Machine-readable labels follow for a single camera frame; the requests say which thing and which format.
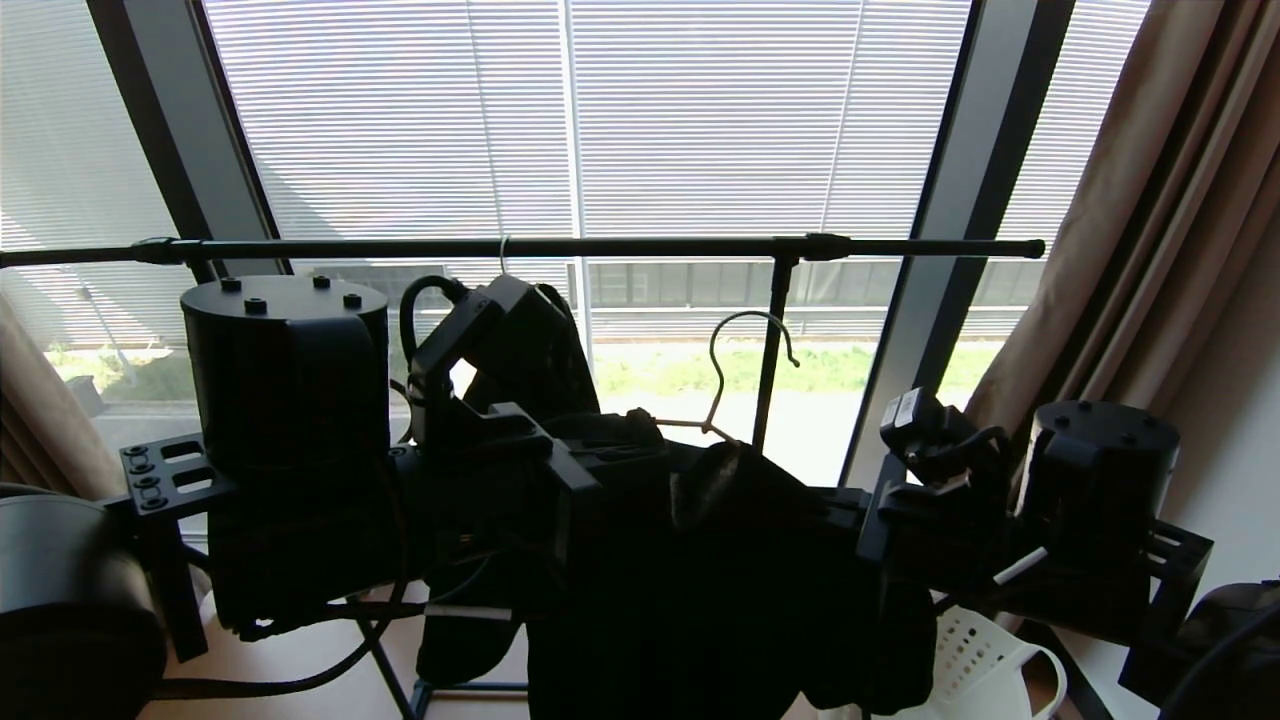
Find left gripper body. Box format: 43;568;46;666
400;445;601;576

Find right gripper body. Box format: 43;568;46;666
855;480;1003;588

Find black shorts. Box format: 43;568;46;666
415;285;603;691

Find black T-shirt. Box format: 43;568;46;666
525;440;941;720

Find white laundry basket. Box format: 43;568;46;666
820;605;1069;720

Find black clothes rack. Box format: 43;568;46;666
0;233;1046;720

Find brown curtain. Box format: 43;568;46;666
965;0;1280;471
0;290;126;501

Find window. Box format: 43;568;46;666
0;0;1151;561

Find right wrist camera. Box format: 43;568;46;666
880;388;1013;483

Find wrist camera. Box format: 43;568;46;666
405;275;576;451
880;388;1013;483

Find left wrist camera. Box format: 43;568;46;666
405;275;576;451

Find black cable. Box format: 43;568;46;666
400;275;469;366
150;590;421;701

